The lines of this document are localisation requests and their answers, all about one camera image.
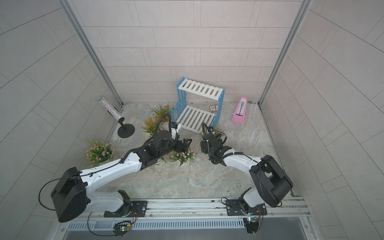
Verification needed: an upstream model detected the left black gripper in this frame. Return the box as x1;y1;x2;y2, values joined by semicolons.
157;134;194;159

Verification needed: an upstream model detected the red flower pot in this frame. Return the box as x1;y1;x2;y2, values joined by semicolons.
150;105;173;121
142;117;159;136
208;127;225;136

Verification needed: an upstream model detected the pink flower pot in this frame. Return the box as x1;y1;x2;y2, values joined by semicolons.
161;149;197;166
86;141;116;167

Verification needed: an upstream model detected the red flower pot back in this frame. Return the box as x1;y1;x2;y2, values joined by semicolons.
150;105;173;121

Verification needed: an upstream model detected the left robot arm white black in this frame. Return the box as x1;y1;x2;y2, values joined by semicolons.
51;121;192;223

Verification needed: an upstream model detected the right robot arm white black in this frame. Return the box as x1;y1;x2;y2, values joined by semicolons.
201;123;294;215

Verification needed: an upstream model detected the blue white two-tier rack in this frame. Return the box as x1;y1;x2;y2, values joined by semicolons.
171;77;225;133

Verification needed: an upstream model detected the small patterned card box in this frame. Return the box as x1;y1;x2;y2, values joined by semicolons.
209;106;218;113

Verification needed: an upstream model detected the pink metronome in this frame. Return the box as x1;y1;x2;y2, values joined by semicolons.
232;97;247;124

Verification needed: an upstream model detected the glitter tube on black stand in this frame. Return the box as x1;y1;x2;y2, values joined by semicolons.
98;97;135;138

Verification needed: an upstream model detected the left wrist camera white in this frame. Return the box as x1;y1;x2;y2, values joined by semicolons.
171;121;179;139

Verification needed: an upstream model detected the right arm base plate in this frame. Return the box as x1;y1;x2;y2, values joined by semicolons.
225;188;268;217

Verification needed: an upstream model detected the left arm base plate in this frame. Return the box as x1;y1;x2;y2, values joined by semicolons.
104;190;148;218

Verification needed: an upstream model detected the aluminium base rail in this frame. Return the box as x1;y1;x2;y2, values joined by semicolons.
57;197;314;236

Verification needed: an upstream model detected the right circuit board with cables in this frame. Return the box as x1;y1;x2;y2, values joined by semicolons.
243;208;264;235

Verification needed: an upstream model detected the circuit board with cables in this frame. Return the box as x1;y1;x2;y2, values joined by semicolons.
243;208;264;235
86;206;138;238

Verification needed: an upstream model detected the left circuit board with cables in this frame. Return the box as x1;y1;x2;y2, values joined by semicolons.
86;206;138;238

